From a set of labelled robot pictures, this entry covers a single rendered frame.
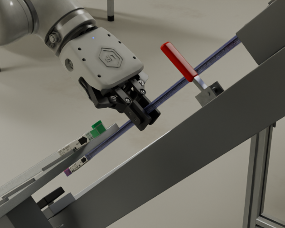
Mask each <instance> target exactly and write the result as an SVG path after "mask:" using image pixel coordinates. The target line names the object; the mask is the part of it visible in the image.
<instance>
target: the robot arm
mask: <svg viewBox="0 0 285 228"><path fill-rule="evenodd" d="M31 34H33V35H36V36H38V37H40V38H41V39H42V41H43V42H44V43H45V44H46V45H47V46H48V48H49V49H50V50H51V51H52V52H53V53H54V54H55V56H57V57H59V59H60V61H61V63H62V65H63V66H64V68H65V70H66V71H67V73H68V74H69V76H70V77H71V79H72V80H73V81H74V83H75V84H76V85H77V86H78V88H79V89H80V90H81V91H82V93H83V94H84V95H85V96H86V97H87V98H88V99H89V100H90V101H91V102H93V103H94V105H95V107H96V108H97V109H101V108H107V107H108V108H111V109H116V110H117V111H118V112H119V113H121V114H122V113H125V114H126V116H127V117H128V118H129V119H130V120H131V121H132V122H133V124H134V125H135V126H136V127H137V128H138V129H139V130H140V131H143V130H144V129H145V128H146V127H147V125H152V124H153V123H154V122H155V121H156V120H157V118H158V117H159V116H160V115H161V112H160V111H159V110H158V109H157V108H156V109H155V110H154V111H153V112H151V113H150V114H147V112H146V111H145V110H144V107H146V106H147V105H148V104H150V103H151V101H150V100H149V99H148V98H147V97H146V96H145V94H146V91H145V83H146V81H147V80H148V78H149V76H148V75H147V74H146V73H144V72H143V71H142V70H143V69H144V65H143V64H142V62H141V61H140V60H139V59H138V58H137V57H136V56H135V55H134V53H133V52H132V51H130V50H129V49H128V48H127V47H126V46H125V45H124V44H123V43H122V42H121V41H120V40H119V39H117V38H116V37H115V36H114V35H112V34H111V33H110V32H108V31H107V30H105V29H104V28H103V27H100V28H98V27H97V26H96V20H95V19H94V18H93V17H92V16H91V15H90V14H89V13H88V12H87V11H86V10H85V8H84V7H83V6H82V5H81V4H80V3H79V2H78V1H77V0H0V47H3V46H7V45H10V44H13V43H15V42H17V41H19V40H21V39H23V38H25V37H27V36H29V35H31ZM132 87H133V90H132V89H131V88H132Z"/></svg>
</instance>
